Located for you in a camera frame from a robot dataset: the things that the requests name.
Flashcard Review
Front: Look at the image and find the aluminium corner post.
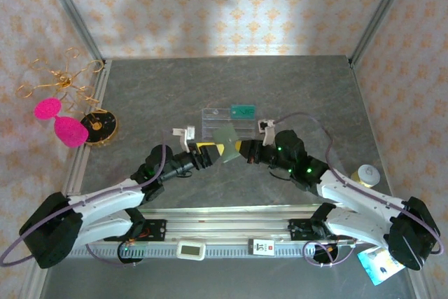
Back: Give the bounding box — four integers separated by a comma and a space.
36, 0, 106, 64
348, 0, 417, 67

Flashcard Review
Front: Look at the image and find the white digital display device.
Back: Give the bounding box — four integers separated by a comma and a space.
176, 239, 207, 262

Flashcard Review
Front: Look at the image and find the clear acrylic card holder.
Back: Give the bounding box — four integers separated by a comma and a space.
202, 107, 256, 139

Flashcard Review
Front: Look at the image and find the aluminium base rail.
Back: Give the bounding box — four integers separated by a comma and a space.
101, 202, 396, 246

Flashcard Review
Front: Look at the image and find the grey slotted cable duct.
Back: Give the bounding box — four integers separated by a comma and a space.
69, 244, 354, 258

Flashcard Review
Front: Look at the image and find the teal VIP card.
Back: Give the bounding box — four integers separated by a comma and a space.
230, 104, 255, 120

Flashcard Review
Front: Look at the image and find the aluminium table edge rail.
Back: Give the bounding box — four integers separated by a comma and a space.
62, 60, 113, 197

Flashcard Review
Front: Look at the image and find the blue snack packet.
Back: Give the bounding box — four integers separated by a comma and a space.
356, 246, 407, 286

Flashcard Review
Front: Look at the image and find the gold wire stand black base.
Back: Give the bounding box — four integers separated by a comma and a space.
15, 46, 119, 147

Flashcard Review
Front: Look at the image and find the yellow can with grey lid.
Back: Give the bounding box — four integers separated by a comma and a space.
350, 164, 382, 189

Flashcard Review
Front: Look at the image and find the white label with red mark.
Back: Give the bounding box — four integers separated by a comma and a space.
247, 238, 275, 258

